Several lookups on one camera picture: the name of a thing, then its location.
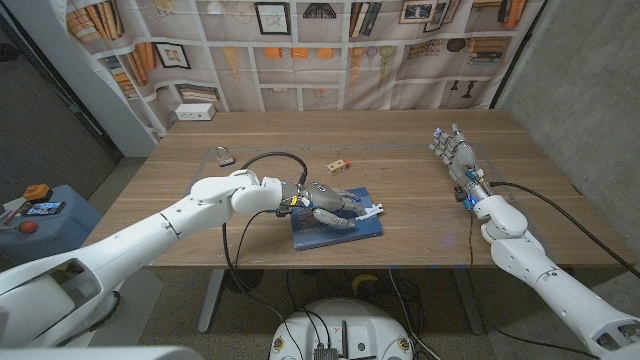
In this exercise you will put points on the metal padlock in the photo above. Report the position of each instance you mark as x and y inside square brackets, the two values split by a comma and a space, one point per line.
[225, 157]

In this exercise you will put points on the white floor platform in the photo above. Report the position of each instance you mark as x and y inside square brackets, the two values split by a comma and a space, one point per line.
[142, 305]

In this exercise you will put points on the blue hardcover book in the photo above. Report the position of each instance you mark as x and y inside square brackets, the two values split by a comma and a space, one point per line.
[350, 236]

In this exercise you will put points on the wooden block with orange end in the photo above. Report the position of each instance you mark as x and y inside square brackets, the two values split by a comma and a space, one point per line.
[338, 166]

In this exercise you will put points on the yellow object under table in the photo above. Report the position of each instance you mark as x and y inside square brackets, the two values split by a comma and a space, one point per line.
[364, 280]

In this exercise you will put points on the white power outlet box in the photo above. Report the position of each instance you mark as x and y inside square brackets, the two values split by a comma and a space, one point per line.
[195, 111]

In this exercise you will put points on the printed bookshelf backdrop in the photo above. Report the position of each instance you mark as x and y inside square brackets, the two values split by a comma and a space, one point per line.
[320, 70]

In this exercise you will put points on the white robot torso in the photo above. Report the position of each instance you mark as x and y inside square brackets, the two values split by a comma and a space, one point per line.
[340, 330]

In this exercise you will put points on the black round floor fan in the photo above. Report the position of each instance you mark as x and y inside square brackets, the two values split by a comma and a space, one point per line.
[250, 280]

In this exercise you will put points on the black backdrop stand pole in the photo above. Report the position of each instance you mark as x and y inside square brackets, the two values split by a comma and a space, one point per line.
[518, 55]

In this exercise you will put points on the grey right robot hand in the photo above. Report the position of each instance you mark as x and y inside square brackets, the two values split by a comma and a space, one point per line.
[462, 160]

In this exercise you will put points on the white puzzle piece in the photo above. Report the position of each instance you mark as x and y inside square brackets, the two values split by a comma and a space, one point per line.
[369, 215]
[378, 209]

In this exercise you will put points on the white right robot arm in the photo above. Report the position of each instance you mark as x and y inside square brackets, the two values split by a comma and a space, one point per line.
[550, 285]

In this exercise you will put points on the orange button box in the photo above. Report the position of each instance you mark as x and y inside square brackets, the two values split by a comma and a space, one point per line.
[37, 192]

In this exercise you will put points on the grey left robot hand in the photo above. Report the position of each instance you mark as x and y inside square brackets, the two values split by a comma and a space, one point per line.
[325, 197]

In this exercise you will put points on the blue-grey cart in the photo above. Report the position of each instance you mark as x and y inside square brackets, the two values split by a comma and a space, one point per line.
[60, 235]

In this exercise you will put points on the grey metal table leg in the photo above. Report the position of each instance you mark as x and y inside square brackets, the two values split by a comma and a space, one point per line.
[469, 305]
[210, 305]

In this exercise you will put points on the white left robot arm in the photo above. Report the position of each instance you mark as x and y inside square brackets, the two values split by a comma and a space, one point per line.
[150, 235]

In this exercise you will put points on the smartphone with lit screen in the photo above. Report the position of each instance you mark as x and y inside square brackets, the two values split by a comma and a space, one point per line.
[45, 208]

